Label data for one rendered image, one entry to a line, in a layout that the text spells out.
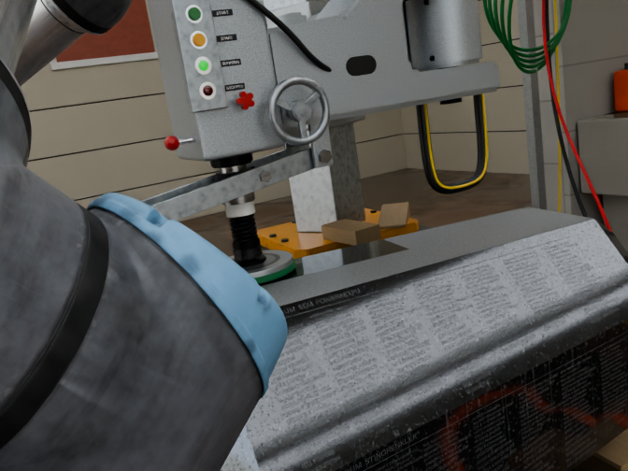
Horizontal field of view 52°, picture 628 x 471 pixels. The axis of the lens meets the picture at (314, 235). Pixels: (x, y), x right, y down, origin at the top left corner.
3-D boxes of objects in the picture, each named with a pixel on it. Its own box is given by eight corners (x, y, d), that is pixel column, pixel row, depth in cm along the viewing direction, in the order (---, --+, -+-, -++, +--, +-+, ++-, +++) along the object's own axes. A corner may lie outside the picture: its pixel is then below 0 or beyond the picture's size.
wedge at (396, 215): (383, 217, 242) (381, 204, 241) (409, 214, 239) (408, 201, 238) (377, 230, 223) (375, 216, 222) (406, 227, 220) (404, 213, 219)
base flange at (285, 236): (250, 241, 254) (249, 229, 252) (359, 215, 272) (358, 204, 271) (299, 264, 209) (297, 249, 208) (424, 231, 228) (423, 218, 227)
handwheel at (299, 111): (317, 139, 153) (307, 75, 149) (336, 139, 144) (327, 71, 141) (259, 150, 146) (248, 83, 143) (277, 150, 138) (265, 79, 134)
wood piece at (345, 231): (323, 239, 221) (321, 225, 220) (346, 232, 226) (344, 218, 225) (357, 246, 204) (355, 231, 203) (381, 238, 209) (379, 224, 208)
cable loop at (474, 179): (487, 184, 190) (477, 74, 183) (494, 184, 186) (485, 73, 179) (423, 200, 180) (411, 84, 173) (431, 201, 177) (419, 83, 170)
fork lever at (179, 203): (305, 159, 171) (300, 141, 169) (341, 162, 154) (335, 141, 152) (43, 256, 144) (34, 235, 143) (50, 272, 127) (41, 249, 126)
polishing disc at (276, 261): (253, 283, 142) (252, 278, 142) (188, 278, 155) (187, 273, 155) (310, 255, 159) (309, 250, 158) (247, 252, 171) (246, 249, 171)
